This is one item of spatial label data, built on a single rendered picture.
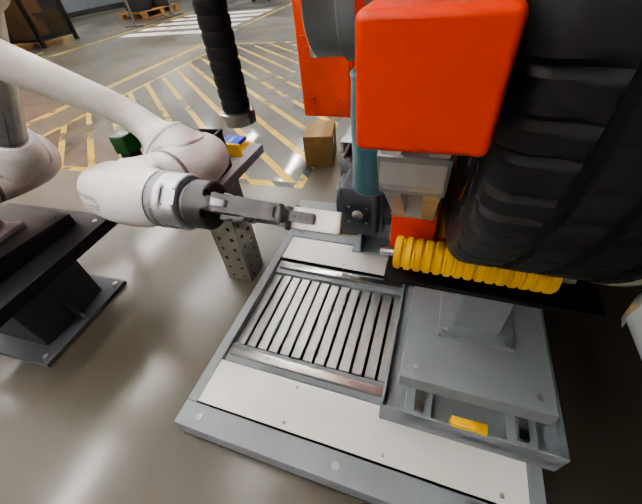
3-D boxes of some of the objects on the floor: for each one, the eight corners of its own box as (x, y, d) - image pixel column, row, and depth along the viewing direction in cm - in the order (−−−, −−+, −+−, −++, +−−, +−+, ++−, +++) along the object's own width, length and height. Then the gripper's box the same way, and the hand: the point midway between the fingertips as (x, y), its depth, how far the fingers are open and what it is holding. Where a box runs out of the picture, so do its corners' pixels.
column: (252, 282, 124) (219, 188, 95) (229, 277, 127) (191, 184, 98) (263, 264, 130) (236, 171, 102) (241, 260, 133) (209, 168, 105)
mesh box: (43, 48, 590) (3, -21, 524) (-6, 51, 622) (-50, -14, 556) (81, 38, 650) (49, -25, 584) (34, 40, 682) (-1, -19, 616)
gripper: (215, 231, 57) (346, 253, 50) (159, 221, 44) (324, 249, 38) (222, 189, 57) (354, 205, 50) (168, 167, 44) (335, 185, 37)
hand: (317, 220), depth 45 cm, fingers closed
